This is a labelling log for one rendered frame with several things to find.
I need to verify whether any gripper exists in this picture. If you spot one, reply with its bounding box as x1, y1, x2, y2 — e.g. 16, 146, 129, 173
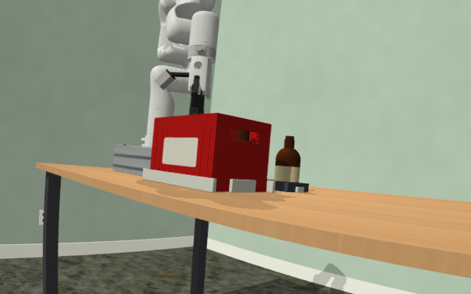
188, 55, 216, 114

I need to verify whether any red crate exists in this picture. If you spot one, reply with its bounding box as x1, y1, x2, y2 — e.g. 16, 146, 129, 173
150, 113, 272, 192

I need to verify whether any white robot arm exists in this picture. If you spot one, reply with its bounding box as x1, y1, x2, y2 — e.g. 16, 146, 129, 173
142, 0, 219, 148

